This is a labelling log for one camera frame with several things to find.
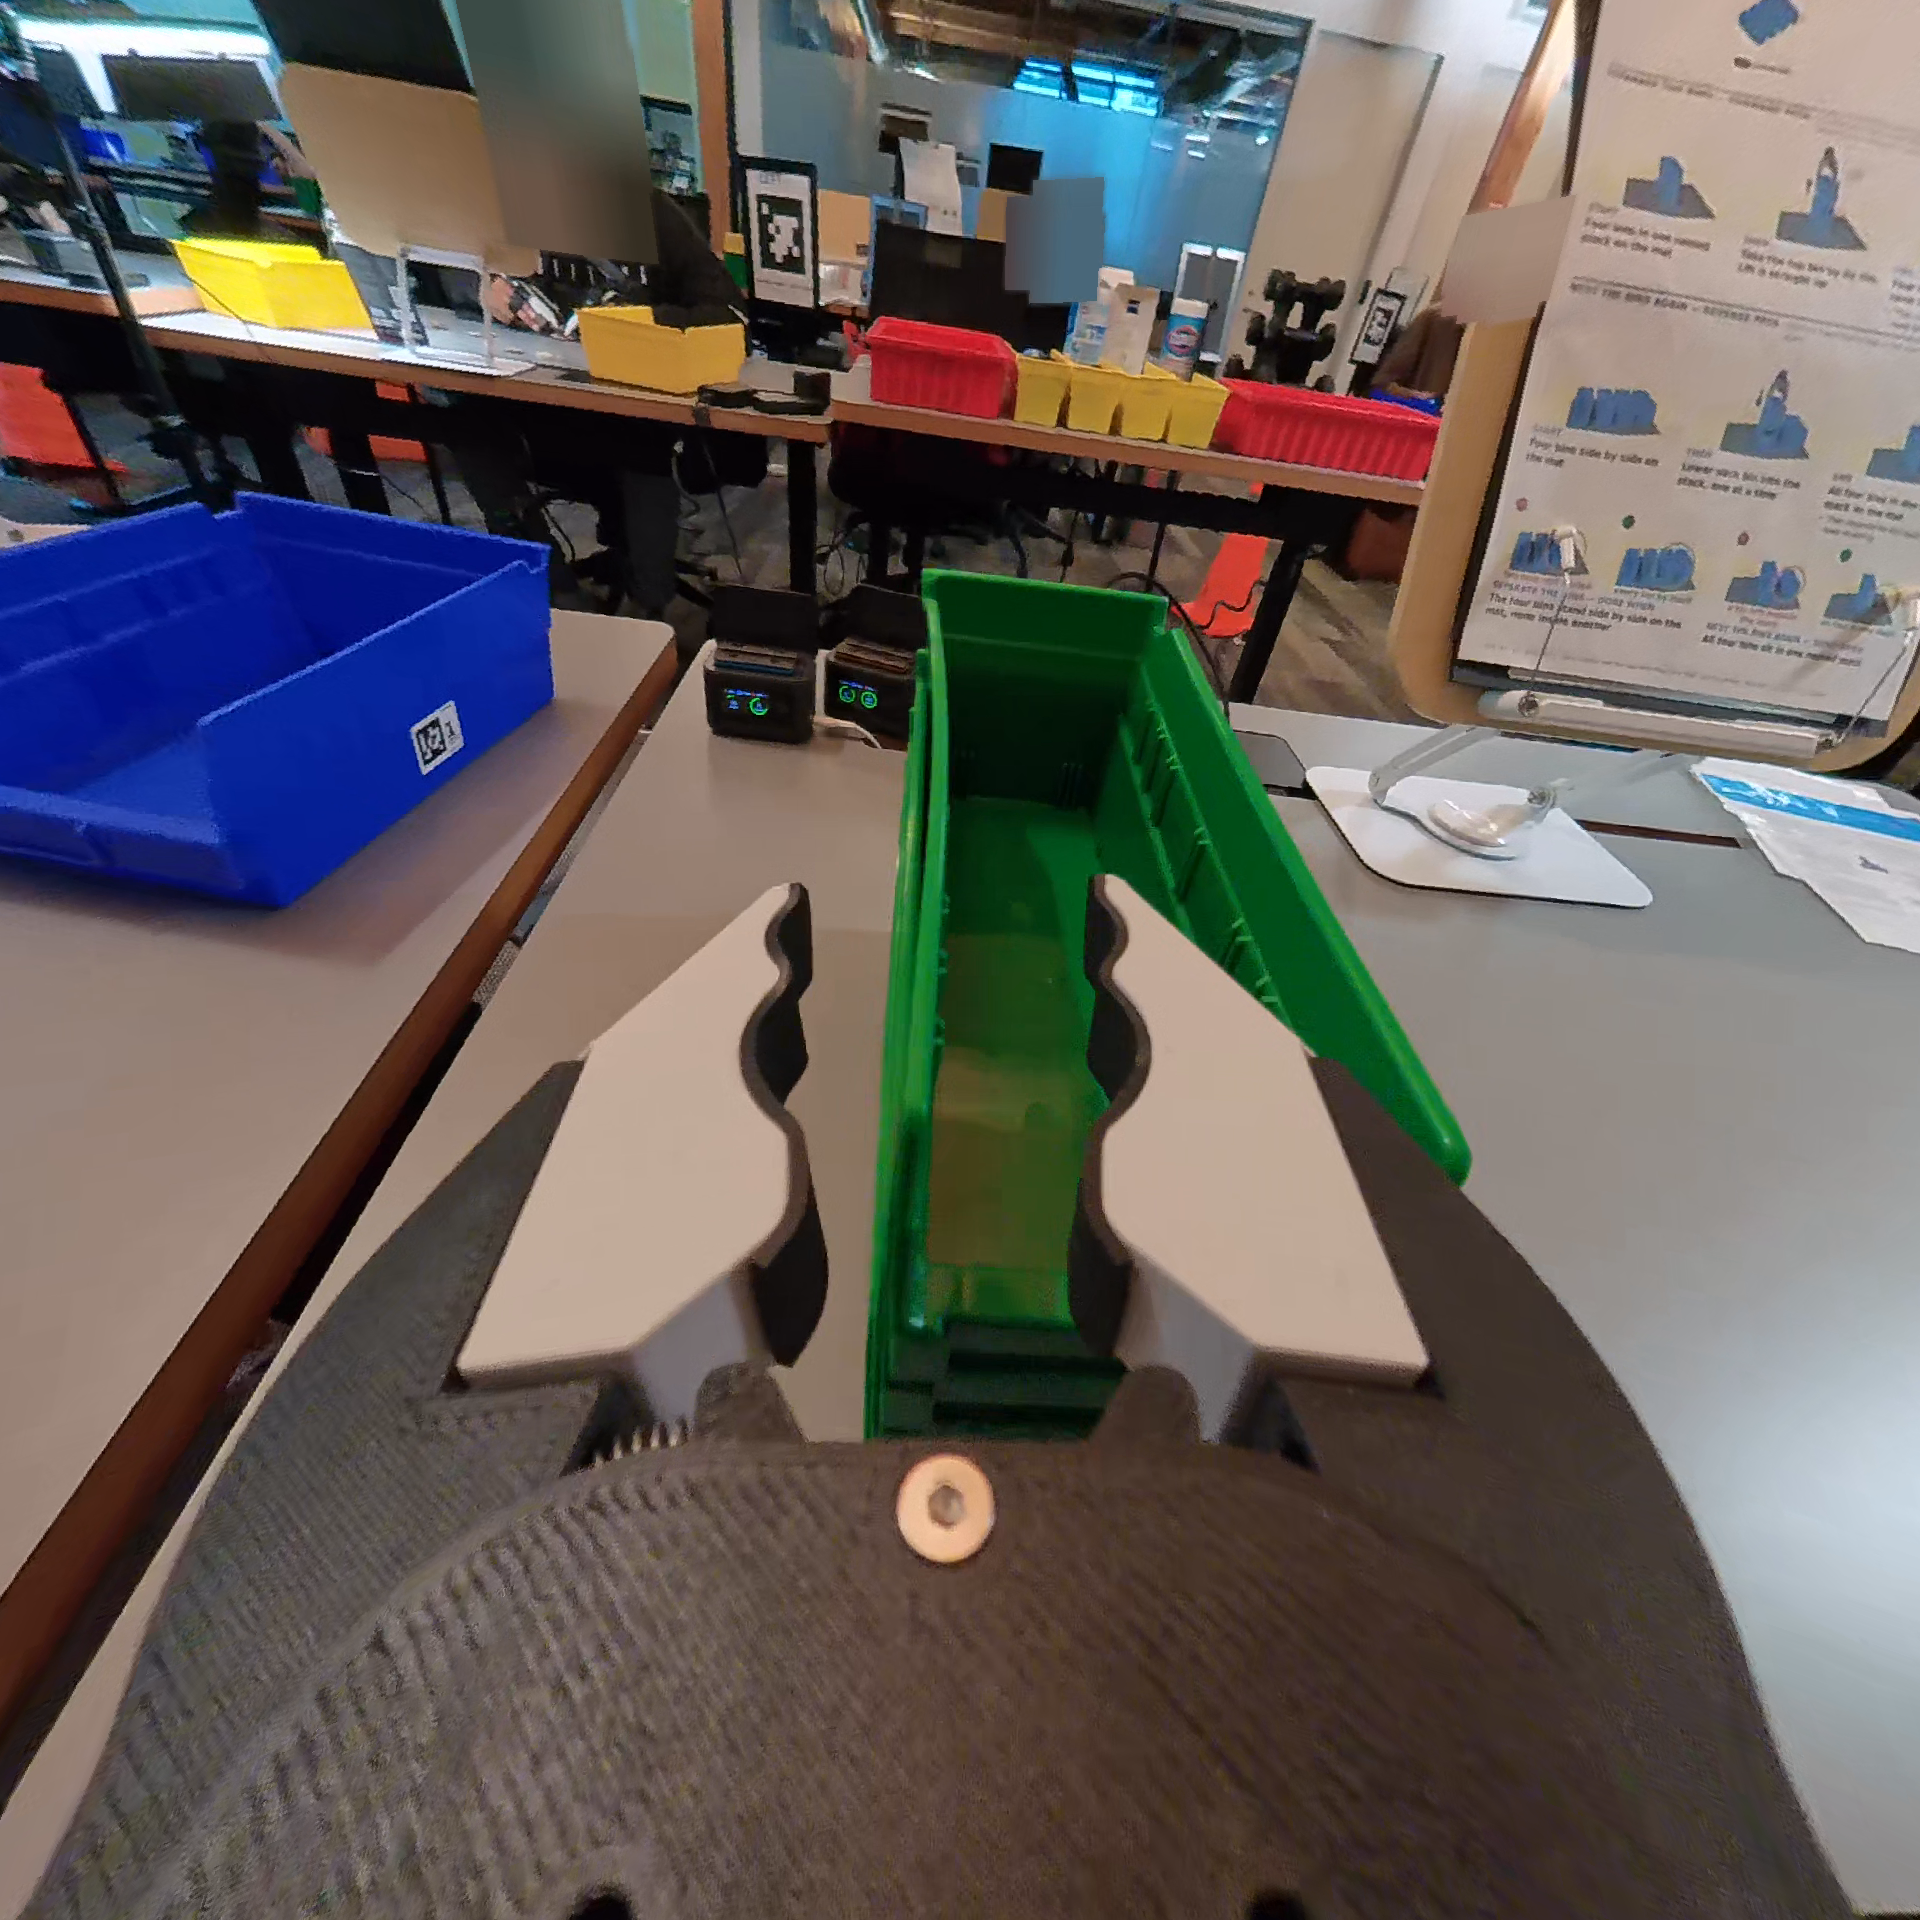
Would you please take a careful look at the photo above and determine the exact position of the yellow plastic bin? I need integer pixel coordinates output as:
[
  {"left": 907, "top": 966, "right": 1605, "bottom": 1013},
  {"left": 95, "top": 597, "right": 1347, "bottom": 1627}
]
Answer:
[
  {"left": 169, "top": 239, "right": 379, "bottom": 335},
  {"left": 576, "top": 306, "right": 750, "bottom": 397}
]

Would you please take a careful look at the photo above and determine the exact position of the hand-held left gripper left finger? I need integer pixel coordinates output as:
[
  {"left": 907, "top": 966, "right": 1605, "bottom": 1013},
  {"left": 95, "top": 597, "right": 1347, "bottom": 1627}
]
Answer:
[{"left": 453, "top": 882, "right": 831, "bottom": 1423}]

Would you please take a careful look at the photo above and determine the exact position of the instruction sheet on white stand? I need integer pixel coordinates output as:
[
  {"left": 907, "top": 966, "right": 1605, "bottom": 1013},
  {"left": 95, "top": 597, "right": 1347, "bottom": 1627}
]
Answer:
[{"left": 1303, "top": 0, "right": 1920, "bottom": 910}]

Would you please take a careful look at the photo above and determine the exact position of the black dumbbell set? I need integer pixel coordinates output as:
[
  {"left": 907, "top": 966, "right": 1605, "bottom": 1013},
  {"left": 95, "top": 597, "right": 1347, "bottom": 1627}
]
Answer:
[{"left": 1241, "top": 271, "right": 1359, "bottom": 378}]

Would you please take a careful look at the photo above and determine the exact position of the long wooden workbench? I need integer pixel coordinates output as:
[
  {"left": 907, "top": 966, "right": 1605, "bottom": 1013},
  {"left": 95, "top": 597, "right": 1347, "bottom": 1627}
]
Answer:
[{"left": 0, "top": 268, "right": 1444, "bottom": 708}]

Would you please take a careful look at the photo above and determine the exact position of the white blue paper sheet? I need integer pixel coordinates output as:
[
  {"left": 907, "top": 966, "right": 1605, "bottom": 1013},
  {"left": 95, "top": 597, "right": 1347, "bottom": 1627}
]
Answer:
[{"left": 1692, "top": 753, "right": 1920, "bottom": 949}]

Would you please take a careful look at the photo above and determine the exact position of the yellow divided tray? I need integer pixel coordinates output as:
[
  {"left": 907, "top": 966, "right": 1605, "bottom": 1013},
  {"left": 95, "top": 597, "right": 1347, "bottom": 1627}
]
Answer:
[{"left": 1014, "top": 348, "right": 1233, "bottom": 449}]

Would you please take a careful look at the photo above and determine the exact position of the black monitor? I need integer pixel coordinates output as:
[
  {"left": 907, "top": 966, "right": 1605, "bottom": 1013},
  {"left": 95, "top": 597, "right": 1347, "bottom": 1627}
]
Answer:
[{"left": 870, "top": 220, "right": 1011, "bottom": 321}]

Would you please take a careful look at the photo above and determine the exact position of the black tripod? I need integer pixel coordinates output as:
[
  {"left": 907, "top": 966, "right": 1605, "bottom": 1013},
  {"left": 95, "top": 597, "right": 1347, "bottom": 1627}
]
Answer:
[{"left": 0, "top": 28, "right": 241, "bottom": 512}]

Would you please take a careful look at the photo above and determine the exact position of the red plastic bin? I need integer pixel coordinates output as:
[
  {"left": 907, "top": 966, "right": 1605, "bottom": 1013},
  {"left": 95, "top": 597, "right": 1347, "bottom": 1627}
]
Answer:
[{"left": 866, "top": 314, "right": 1022, "bottom": 414}]

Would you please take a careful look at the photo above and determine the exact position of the black white tag sign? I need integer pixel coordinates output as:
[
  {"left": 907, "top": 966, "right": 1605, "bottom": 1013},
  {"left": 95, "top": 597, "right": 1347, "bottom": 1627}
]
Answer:
[{"left": 741, "top": 159, "right": 823, "bottom": 314}]

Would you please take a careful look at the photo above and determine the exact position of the black flat device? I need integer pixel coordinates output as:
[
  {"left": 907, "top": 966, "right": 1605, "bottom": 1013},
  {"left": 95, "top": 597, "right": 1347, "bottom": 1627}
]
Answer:
[{"left": 692, "top": 368, "right": 832, "bottom": 421}]

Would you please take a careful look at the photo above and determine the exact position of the white carton box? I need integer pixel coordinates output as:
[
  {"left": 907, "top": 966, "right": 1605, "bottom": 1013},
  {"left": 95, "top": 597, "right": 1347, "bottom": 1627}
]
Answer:
[{"left": 1073, "top": 268, "right": 1164, "bottom": 375}]

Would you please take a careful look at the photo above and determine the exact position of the red ribbed basket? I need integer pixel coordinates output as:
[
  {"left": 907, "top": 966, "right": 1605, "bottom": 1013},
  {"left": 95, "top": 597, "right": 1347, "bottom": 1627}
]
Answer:
[{"left": 1213, "top": 378, "right": 1447, "bottom": 484}]

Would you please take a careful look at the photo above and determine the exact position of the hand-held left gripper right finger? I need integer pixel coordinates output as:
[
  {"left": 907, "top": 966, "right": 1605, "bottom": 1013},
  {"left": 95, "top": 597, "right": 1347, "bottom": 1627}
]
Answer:
[{"left": 1068, "top": 875, "right": 1433, "bottom": 1446}]

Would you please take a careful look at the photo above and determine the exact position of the black battery charging case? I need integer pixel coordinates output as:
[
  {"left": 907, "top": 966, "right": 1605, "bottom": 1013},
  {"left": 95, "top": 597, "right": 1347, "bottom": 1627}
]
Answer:
[
  {"left": 823, "top": 587, "right": 920, "bottom": 742},
  {"left": 701, "top": 583, "right": 823, "bottom": 746}
]

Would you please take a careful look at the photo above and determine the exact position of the blue plastic bin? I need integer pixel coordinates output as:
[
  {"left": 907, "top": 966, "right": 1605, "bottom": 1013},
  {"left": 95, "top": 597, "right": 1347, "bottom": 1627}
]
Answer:
[{"left": 0, "top": 492, "right": 559, "bottom": 910}]

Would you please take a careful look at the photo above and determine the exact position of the wooden document stand acrylic base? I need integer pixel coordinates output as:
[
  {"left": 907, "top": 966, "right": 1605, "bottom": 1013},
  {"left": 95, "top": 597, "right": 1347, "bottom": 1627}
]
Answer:
[{"left": 247, "top": 0, "right": 532, "bottom": 375}]

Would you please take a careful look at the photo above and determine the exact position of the printed instruction sheet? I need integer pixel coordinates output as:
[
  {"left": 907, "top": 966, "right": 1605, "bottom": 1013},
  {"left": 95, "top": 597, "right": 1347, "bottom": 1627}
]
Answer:
[{"left": 1452, "top": 0, "right": 1920, "bottom": 718}]

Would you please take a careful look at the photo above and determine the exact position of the grey desk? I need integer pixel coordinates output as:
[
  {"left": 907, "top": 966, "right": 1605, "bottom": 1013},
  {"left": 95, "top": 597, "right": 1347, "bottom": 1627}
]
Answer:
[{"left": 0, "top": 659, "right": 1920, "bottom": 1920}]

